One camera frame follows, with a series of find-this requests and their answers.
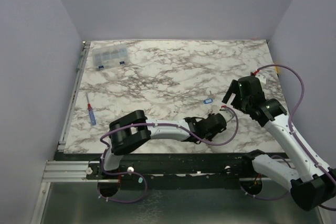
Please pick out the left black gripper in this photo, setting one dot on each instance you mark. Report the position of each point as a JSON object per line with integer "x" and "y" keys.
{"x": 209, "y": 138}

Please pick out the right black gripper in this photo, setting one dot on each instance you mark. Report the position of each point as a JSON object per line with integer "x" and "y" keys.
{"x": 237, "y": 96}

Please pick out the blue key tag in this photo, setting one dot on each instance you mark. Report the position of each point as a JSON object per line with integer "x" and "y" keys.
{"x": 208, "y": 101}

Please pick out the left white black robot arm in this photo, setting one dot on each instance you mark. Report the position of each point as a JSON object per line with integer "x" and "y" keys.
{"x": 135, "y": 129}

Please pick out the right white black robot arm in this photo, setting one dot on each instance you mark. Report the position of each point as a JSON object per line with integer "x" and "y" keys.
{"x": 312, "y": 181}

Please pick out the clear plastic compartment box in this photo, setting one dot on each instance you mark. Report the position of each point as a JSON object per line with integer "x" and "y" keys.
{"x": 110, "y": 56}

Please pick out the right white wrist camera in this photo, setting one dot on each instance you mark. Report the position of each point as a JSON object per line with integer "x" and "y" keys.
{"x": 262, "y": 79}

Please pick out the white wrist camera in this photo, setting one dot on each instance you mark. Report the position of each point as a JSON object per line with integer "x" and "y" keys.
{"x": 228, "y": 115}
{"x": 262, "y": 79}

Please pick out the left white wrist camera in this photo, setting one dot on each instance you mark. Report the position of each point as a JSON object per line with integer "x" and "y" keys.
{"x": 228, "y": 115}

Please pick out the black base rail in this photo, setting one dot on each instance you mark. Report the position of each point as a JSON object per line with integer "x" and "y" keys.
{"x": 179, "y": 171}

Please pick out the blue red handled screwdriver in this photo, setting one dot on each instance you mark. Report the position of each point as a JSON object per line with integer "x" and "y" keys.
{"x": 90, "y": 112}

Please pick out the left aluminium side rail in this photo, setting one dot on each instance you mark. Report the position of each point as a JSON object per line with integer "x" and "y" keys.
{"x": 79, "y": 72}

